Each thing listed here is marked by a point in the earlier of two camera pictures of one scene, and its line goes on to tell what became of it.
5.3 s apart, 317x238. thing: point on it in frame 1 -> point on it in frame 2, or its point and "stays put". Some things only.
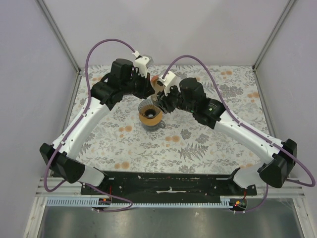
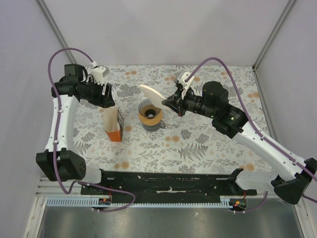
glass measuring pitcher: [153, 128] stays put
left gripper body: [138, 85] -> [93, 92]
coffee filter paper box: [157, 88] -> [113, 123]
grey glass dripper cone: [148, 109] stays put
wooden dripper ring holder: [151, 122] stays put
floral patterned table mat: [121, 144] stays put
